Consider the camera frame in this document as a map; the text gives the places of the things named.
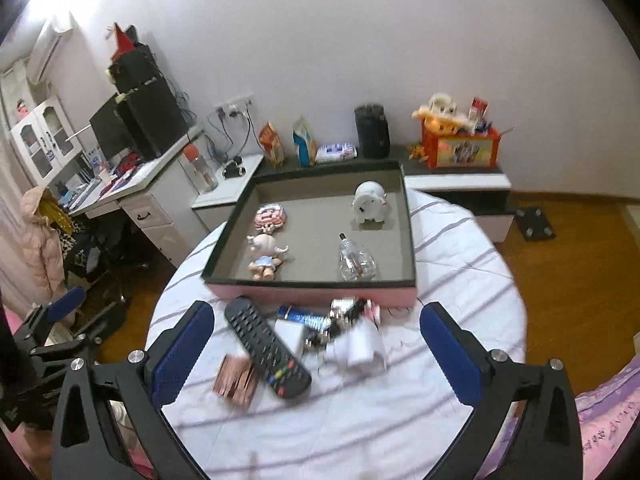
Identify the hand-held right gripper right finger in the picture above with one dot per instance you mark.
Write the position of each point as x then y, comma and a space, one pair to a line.
450, 355

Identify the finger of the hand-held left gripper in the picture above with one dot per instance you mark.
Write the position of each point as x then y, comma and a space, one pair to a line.
55, 351
65, 305

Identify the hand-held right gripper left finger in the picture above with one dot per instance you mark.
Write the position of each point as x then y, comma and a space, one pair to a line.
184, 352

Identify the rose gold cylinder cup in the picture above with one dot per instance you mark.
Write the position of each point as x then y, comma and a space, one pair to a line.
237, 380

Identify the black remote control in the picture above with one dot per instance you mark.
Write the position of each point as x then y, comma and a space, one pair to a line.
265, 345

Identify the white plastic bottle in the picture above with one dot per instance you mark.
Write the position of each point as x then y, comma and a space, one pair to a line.
365, 347

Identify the white brick model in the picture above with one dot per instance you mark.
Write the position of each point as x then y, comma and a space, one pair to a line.
357, 310

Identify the white small device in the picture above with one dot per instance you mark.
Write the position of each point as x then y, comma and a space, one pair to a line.
289, 337

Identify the blue gold lighter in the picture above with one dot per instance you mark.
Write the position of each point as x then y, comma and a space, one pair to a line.
302, 316

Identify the pink shallow box tray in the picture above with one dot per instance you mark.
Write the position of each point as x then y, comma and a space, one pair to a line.
310, 220

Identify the black office chair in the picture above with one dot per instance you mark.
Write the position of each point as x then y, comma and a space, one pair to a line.
107, 265

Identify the pink padded jacket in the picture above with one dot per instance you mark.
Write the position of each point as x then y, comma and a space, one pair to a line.
30, 245

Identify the yellow cloth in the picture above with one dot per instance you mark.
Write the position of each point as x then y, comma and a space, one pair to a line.
56, 215

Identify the white striped table cloth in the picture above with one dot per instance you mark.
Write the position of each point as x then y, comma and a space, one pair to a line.
350, 425

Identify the baby doll figurine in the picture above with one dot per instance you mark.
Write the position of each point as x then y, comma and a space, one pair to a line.
266, 255

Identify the clear glass bulb bottle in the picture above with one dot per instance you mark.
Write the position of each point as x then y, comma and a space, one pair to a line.
356, 260

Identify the white desk with drawer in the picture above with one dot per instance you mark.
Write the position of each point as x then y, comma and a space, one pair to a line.
160, 195

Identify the black wheeled floor stand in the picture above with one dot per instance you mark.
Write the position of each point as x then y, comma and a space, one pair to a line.
536, 222

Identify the round pink candy tin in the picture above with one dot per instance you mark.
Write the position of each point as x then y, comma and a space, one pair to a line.
270, 217

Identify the white side table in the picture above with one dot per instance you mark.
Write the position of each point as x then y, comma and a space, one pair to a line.
225, 195

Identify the white glass door cabinet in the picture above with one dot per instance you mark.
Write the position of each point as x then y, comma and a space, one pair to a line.
42, 140

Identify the white piggy bank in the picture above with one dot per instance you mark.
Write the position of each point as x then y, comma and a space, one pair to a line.
370, 202

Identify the pink purple bedding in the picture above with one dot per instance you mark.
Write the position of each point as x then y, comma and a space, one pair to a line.
610, 420

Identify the white black TV stand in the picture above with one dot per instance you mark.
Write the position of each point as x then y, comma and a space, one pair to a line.
460, 182

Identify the black computer monitor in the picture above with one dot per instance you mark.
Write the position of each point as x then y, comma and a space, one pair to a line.
111, 130

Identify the orange cap water bottle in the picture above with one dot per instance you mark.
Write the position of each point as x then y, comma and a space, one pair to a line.
202, 170

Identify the red toy box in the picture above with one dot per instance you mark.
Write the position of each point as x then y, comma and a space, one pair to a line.
460, 150

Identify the black computer tower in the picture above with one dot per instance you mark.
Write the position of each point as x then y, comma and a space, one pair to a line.
150, 110

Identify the orange snack bag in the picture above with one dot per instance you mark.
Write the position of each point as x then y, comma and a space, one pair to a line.
271, 145

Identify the blue white tissue pack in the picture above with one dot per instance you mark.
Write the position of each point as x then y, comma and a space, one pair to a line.
336, 152

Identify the black cylindrical speaker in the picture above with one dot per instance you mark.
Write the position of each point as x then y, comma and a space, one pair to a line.
372, 132

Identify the blue white snack bag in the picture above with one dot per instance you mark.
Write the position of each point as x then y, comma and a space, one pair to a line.
304, 142

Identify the white yellow plastic toy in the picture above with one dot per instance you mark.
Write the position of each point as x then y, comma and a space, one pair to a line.
442, 110

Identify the white air conditioner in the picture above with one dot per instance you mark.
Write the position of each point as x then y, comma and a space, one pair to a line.
47, 52

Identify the red pointed toy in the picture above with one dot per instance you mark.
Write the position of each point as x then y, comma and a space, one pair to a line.
121, 42

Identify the white wall outlet strip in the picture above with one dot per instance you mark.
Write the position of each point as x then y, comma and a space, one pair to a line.
235, 103

